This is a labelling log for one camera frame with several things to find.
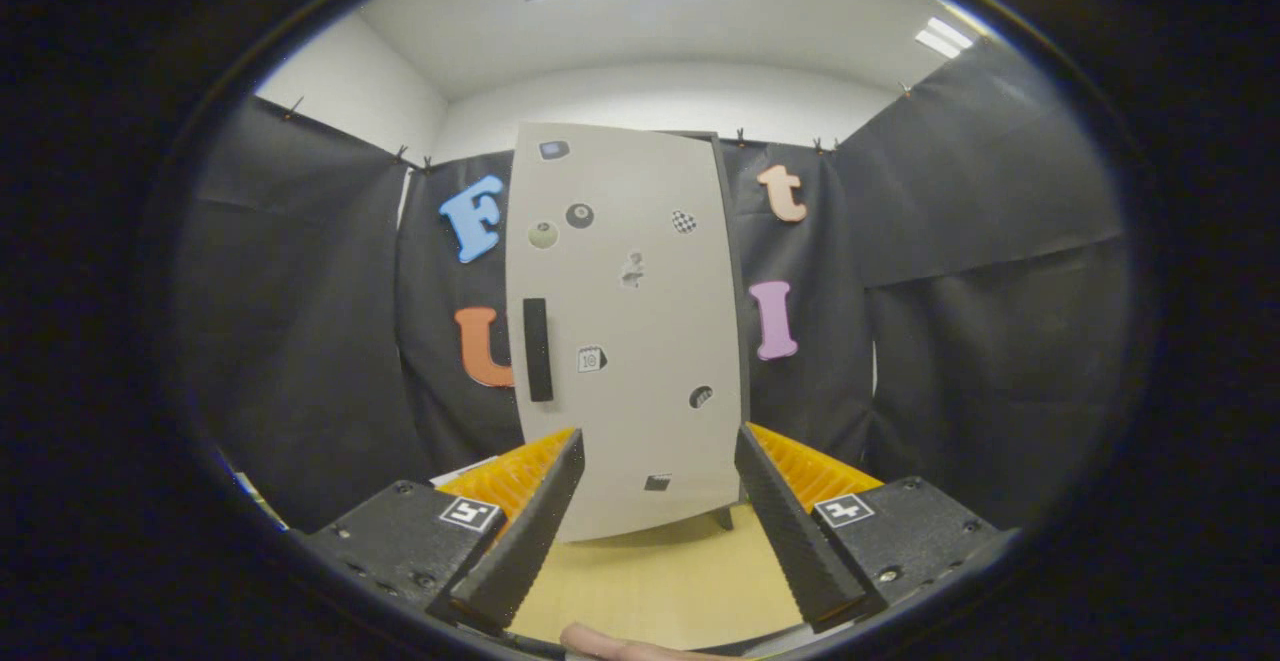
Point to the grey shoe cabinet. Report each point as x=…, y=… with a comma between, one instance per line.
x=724, y=517

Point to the small ceiling light panel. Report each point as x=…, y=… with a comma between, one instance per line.
x=943, y=37

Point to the black backdrop cloth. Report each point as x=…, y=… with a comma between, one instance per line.
x=300, y=341

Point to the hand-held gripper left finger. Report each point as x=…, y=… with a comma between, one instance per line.
x=530, y=531

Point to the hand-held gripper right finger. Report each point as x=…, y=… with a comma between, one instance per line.
x=790, y=531

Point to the light grey shoe cabinet door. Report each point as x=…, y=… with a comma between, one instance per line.
x=640, y=341

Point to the white book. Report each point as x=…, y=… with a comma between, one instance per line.
x=470, y=466

